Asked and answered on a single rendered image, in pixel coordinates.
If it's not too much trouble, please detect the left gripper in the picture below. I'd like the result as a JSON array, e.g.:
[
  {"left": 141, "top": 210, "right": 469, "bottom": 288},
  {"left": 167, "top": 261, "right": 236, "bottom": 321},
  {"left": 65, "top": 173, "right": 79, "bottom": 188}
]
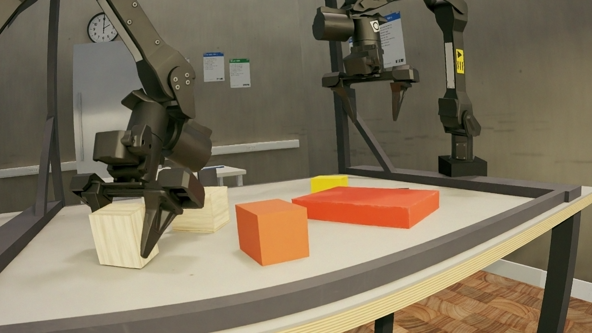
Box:
[{"left": 322, "top": 40, "right": 420, "bottom": 123}]

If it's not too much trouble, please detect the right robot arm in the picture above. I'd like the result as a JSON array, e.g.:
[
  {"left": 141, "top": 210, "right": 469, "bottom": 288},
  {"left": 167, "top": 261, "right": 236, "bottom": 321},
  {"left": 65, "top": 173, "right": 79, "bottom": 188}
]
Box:
[{"left": 0, "top": 0, "right": 212, "bottom": 174}]

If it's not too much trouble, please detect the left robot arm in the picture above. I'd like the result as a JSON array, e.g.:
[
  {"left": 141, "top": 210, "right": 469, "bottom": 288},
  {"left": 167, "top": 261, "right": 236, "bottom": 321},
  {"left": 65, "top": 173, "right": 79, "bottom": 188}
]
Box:
[{"left": 312, "top": 0, "right": 481, "bottom": 162}]

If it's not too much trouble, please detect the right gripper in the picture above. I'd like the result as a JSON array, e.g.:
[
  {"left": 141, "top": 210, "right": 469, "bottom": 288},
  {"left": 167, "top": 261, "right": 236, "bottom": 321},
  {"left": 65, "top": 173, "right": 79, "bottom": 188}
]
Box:
[{"left": 68, "top": 134, "right": 205, "bottom": 259}]

